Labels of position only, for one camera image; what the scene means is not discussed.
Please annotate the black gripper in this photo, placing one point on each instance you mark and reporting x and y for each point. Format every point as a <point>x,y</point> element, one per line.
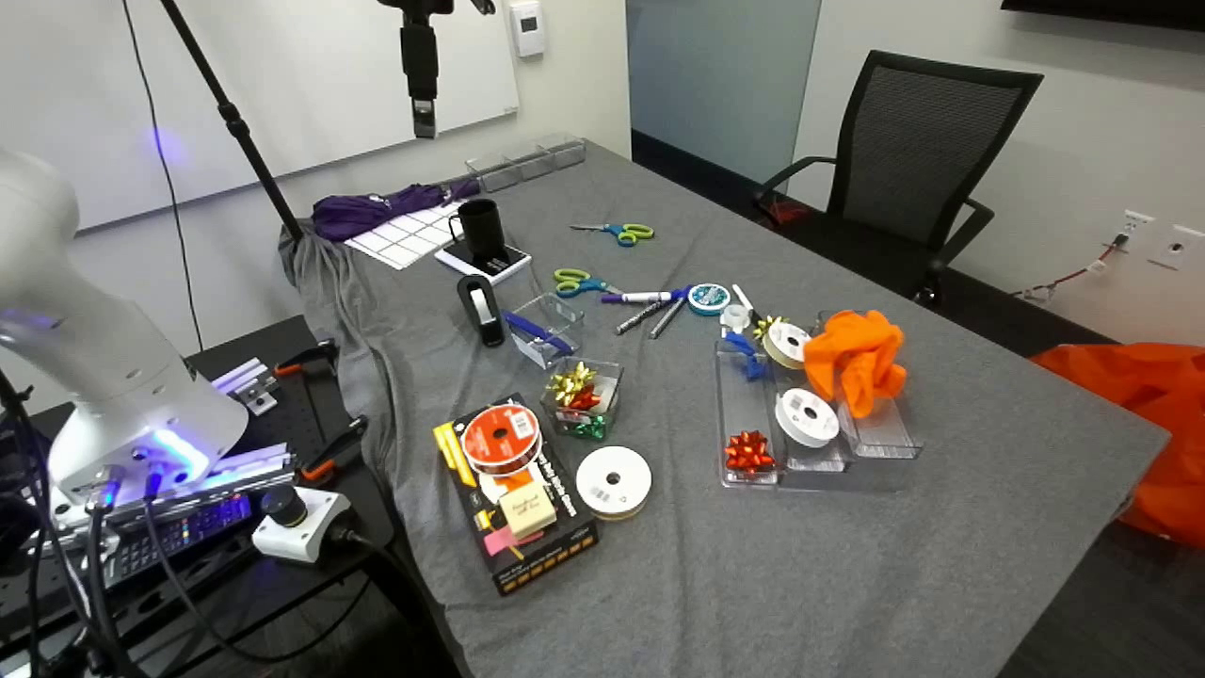
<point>418,58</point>

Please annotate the cream block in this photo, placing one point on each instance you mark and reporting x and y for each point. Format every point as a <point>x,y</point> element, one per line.
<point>529,509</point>

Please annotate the clear box with blue item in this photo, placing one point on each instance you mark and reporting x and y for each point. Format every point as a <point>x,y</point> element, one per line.
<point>544,336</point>

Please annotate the white pen in box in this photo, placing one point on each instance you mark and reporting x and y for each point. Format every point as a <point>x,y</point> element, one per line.
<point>554,486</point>

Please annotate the black cardboard box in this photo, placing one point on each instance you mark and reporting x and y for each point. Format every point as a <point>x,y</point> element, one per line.
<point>538,562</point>

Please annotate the purple cloth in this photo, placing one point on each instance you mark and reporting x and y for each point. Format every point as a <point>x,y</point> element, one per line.
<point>362,214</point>

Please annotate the whiteboard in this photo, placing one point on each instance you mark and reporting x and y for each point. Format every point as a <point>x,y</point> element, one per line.
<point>312,77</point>

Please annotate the white grid paper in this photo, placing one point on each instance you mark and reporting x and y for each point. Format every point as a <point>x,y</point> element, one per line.
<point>406,239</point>

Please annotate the white rectangular tray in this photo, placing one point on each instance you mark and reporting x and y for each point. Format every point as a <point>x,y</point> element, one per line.
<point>508,267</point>

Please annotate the black tripod pole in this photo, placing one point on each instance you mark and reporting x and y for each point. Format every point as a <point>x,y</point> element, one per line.
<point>232,119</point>

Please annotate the black tape dispenser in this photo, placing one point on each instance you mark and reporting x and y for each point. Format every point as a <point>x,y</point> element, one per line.
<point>479,309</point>

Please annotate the green and blue scissors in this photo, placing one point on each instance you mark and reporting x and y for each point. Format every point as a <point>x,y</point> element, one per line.
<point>573,283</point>

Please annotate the green and yellow scissors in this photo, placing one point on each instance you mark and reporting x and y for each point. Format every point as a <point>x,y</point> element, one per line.
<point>625,234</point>

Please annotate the blue and white marker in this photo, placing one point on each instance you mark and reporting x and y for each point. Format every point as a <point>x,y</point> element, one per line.
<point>637,294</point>

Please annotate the gold gift bow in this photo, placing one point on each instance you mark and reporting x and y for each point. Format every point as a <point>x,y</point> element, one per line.
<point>573,377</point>

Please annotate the grey blue door panel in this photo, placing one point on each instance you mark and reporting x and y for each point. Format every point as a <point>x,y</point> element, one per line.
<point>721,77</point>

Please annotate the small silver metal block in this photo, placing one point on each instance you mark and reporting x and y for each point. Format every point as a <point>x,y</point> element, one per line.
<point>244,381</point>

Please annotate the clear square container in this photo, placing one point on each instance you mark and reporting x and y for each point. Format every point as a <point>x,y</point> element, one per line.
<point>612,377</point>

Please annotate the small red gift bow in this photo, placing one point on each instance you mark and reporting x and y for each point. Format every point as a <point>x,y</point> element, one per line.
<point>582,402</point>

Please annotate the orange ribbon spool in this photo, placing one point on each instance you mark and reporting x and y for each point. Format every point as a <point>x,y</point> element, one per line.
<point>498,440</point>

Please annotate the teal tape roll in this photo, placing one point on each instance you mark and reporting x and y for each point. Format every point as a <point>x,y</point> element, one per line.
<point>710,301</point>

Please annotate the yellow marker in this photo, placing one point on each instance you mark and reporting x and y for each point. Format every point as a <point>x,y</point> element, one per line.
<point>454,458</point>

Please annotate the green gift bow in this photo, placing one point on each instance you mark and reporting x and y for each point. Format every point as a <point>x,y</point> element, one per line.
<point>592,427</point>

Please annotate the blue ribbon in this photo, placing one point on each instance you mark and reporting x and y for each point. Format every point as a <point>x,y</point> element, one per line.
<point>746,356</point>

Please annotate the white ribbon spool gold rim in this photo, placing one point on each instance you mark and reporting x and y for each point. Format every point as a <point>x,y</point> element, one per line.
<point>613,484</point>

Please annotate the white emergency stop button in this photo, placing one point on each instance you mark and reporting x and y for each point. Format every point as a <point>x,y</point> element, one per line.
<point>298,525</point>

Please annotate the white and gold ribbon spool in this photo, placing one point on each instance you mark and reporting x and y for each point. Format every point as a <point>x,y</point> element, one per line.
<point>783,343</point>

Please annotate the pink sticky note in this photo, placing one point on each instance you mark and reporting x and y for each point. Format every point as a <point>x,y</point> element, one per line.
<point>498,539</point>

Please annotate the large red gift bow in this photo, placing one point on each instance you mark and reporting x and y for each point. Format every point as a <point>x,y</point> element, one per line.
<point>751,455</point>

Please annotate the plain white ribbon spool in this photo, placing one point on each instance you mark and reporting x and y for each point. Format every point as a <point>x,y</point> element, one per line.
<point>807,421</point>

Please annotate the black office chair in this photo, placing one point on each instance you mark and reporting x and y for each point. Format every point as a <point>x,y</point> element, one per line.
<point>917,151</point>

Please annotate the orange cloth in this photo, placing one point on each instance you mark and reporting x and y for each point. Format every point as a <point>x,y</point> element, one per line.
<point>856,361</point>

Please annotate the black side cart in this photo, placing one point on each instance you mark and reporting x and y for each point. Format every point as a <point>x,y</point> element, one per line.
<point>312,606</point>

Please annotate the clear acrylic organiser tray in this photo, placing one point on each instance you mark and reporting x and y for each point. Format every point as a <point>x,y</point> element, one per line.
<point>877,436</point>

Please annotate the grey tablecloth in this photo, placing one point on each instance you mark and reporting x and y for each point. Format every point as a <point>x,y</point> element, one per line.
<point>813,566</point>

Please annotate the orange bag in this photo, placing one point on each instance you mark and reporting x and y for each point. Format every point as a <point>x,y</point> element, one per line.
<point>1153,416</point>

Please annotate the white wall thermostat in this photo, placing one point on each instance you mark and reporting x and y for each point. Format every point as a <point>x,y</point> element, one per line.
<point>529,23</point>

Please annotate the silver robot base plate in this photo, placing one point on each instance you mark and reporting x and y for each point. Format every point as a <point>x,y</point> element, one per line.
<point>213,484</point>

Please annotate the black wall screen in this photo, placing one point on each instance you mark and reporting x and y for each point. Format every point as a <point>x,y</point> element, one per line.
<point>1104,9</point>

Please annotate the white wall outlet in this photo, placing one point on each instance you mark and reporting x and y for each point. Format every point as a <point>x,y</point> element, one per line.
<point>1138,223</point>
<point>1186,245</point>

